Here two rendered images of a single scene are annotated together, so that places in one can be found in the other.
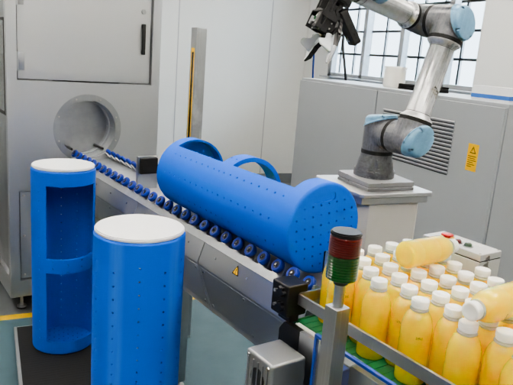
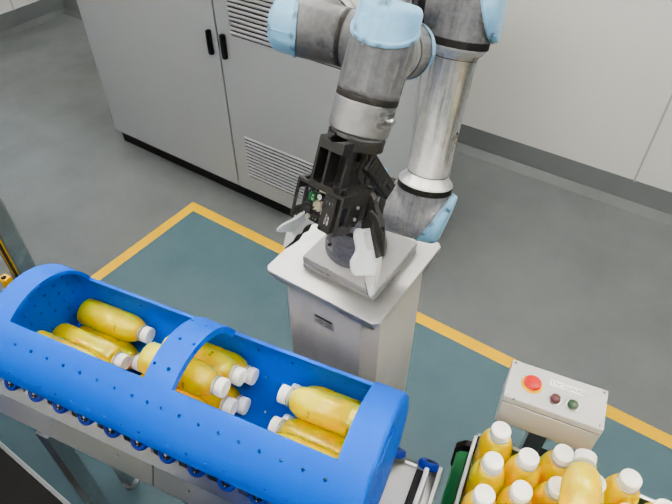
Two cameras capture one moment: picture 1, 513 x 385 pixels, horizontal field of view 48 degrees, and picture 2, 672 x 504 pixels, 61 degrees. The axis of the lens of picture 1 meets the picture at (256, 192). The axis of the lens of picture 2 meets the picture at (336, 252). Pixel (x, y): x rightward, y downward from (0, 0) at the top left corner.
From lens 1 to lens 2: 1.40 m
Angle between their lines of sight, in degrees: 40
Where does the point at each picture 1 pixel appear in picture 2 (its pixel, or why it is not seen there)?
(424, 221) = (323, 126)
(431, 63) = (449, 96)
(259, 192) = (266, 465)
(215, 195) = (163, 445)
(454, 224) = not seen: hidden behind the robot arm
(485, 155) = not seen: hidden behind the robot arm
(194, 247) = (134, 466)
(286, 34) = not seen: outside the picture
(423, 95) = (441, 153)
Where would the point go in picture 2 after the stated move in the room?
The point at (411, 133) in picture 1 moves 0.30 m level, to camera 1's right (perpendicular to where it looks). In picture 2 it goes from (434, 221) to (541, 177)
